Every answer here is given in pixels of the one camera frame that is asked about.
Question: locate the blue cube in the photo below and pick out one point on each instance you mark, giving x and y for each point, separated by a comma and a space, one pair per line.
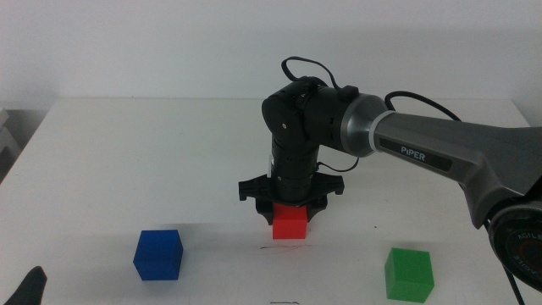
157, 256

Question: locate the red cube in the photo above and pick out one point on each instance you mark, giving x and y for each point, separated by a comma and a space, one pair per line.
289, 226

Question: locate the green cube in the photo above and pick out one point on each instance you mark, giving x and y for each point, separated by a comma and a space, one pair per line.
408, 275

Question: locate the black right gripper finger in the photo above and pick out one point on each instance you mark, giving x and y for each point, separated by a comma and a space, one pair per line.
316, 207
266, 211

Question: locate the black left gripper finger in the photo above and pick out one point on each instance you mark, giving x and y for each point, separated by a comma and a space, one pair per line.
31, 290

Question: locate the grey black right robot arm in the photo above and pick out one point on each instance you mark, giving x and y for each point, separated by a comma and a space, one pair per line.
423, 144

